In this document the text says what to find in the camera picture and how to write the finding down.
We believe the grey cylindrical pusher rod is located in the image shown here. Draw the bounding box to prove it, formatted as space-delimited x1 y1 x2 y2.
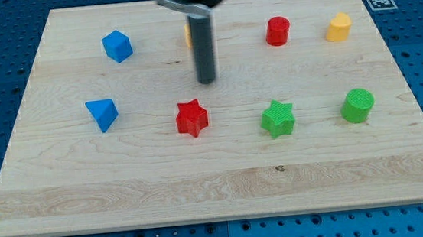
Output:
187 15 216 85

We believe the yellow half-round block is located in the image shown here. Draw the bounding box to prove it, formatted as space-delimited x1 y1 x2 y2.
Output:
326 12 352 42

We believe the blue triangular prism block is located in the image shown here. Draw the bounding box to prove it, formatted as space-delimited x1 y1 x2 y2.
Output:
85 99 119 132

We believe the yellow block behind rod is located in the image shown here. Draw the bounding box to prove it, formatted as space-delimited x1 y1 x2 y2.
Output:
184 24 193 48

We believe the green star block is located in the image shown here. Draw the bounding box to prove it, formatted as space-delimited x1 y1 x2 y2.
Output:
260 99 295 139

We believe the white fiducial marker tag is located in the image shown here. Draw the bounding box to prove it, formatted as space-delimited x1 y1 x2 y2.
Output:
366 0 398 11

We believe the green cylinder block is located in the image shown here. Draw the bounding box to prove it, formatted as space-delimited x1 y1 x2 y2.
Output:
340 88 375 124

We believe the red cylinder block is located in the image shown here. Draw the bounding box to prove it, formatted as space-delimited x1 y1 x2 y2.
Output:
265 16 290 47

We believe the light wooden board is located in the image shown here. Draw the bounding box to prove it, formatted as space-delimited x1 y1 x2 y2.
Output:
0 0 423 237

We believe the blue cube block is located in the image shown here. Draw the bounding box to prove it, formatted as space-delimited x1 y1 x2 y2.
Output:
102 30 134 63

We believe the red star block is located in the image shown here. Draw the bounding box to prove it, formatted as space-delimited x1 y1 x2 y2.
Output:
175 99 209 138

